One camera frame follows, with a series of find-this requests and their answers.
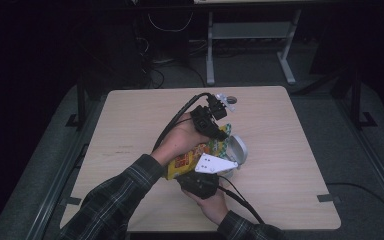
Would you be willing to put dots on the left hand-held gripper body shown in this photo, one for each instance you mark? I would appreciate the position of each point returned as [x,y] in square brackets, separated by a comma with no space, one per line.
[203,121]

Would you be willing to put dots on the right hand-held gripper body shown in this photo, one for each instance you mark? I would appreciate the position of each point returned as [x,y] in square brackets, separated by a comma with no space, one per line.
[200,185]

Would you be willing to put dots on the yellow spouted refill pouch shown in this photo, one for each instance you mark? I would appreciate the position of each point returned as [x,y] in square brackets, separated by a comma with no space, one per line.
[185,161]

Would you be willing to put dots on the person's right hand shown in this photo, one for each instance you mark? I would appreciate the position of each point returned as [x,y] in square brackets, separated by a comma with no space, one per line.
[215,208]

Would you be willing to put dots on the person's left hand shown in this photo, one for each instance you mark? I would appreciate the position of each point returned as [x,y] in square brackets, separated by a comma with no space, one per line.
[180,138]

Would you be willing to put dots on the grey tape strip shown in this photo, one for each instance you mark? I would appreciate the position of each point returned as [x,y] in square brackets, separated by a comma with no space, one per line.
[328,198]
[73,201]

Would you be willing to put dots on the black metal stand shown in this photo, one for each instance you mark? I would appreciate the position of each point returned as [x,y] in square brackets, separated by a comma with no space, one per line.
[356,100]
[81,100]

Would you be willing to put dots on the white metal desk frame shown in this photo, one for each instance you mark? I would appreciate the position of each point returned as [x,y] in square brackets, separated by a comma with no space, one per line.
[250,30]

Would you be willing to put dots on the aluminium floor rail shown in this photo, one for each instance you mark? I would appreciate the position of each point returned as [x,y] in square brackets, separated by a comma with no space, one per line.
[373,156]
[53,193]

